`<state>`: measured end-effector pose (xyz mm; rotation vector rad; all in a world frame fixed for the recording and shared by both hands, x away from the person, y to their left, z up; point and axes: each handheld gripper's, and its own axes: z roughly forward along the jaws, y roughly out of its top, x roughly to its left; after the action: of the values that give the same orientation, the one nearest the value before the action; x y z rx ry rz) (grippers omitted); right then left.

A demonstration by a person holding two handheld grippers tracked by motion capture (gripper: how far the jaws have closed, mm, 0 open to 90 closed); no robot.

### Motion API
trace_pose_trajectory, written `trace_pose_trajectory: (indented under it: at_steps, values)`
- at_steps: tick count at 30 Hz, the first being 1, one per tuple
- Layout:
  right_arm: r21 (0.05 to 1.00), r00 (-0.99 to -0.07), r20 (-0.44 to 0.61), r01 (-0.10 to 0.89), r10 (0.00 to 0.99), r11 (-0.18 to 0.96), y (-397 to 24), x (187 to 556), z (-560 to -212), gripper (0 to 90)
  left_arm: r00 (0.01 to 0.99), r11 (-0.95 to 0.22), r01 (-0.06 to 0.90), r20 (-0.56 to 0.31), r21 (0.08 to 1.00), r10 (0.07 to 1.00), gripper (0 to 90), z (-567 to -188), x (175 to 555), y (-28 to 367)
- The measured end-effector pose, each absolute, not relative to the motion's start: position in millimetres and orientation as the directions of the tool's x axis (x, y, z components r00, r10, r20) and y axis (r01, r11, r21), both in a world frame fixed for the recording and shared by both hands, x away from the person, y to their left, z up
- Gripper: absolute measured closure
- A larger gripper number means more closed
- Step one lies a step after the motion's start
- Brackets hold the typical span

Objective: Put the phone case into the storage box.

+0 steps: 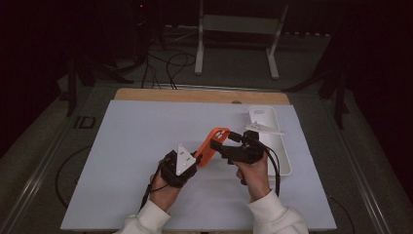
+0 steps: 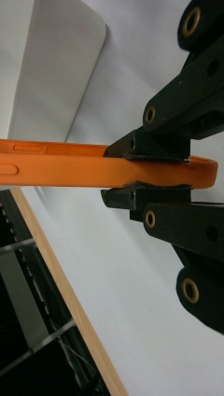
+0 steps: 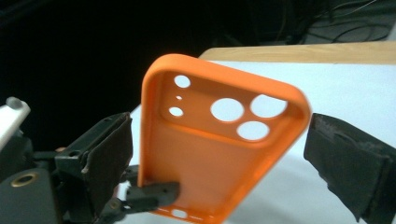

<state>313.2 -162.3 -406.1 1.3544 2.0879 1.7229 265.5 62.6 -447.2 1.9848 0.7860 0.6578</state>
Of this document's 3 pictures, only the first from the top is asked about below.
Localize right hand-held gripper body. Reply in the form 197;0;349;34
221;121;285;165

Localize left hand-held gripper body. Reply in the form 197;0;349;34
160;143;199;189

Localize orange phone case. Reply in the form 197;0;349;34
194;127;232;169

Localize white plastic tray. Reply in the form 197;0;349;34
247;105;293;177

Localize person's right hand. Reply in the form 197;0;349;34
235;152;272;203

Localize person's left hand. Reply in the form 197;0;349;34
149;162;181;213

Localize pale grey table mat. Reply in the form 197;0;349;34
60;99;338;232

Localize white metal stand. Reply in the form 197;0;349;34
194;0;290;81

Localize dark tripod stand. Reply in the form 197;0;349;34
64;53;135;118
282;62;353;130

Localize right hand-held gripper black cable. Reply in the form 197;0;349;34
258;141;356;234

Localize hand-held gripper black cable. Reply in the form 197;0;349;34
258;141;356;234
55;145;169;214

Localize black floor cables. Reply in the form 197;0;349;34
140;50;198;91

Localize black square floor frame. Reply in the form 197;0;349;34
73;115;97;130

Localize metal floor rail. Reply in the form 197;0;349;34
334;130;394;234
0;130;71;234

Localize left hand-held gripper black cable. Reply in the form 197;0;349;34
55;145;169;214

